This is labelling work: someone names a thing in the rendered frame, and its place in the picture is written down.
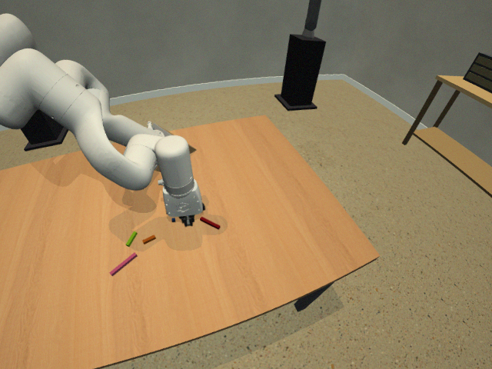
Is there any orange rod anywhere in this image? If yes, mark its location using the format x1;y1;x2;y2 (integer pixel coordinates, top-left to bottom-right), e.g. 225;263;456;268
142;235;156;244

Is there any pink rod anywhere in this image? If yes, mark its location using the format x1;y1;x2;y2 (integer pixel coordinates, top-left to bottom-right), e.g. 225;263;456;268
109;253;137;276

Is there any lime green rod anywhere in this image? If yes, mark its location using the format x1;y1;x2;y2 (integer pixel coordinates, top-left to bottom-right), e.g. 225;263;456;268
126;231;138;247

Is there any dark red rod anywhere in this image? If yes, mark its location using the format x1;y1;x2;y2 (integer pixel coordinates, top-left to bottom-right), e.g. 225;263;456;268
200;217;220;230

